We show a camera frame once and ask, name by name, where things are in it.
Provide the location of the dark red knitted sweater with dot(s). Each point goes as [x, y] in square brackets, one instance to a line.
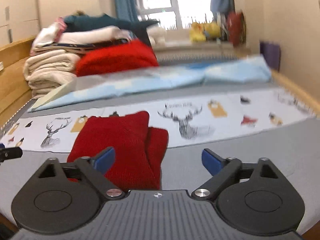
[139, 149]

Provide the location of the yellow plush toys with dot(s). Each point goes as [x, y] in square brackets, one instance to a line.
[202, 32]

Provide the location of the light blue folded quilt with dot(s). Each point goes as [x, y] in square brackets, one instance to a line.
[105, 86]

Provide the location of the dark red cushion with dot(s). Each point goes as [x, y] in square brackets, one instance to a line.
[236, 27]

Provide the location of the cream folded blankets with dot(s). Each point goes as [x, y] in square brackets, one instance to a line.
[47, 71]

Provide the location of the blue curtain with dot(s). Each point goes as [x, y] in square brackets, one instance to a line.
[126, 10]

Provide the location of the dark teal garment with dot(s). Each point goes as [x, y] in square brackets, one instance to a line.
[87, 23]

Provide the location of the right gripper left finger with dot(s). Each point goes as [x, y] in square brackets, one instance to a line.
[104, 160]

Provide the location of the printed deer bed sheet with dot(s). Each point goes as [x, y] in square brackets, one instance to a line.
[188, 121]

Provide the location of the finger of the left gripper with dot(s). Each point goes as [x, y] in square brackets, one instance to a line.
[9, 153]

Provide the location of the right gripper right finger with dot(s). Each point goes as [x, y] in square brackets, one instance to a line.
[212, 162]

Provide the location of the wooden bed frame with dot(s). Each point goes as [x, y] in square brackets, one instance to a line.
[15, 92]

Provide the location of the purple box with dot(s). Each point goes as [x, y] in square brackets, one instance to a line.
[271, 53]

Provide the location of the bright red fleece blanket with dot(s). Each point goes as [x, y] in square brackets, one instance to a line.
[119, 58]

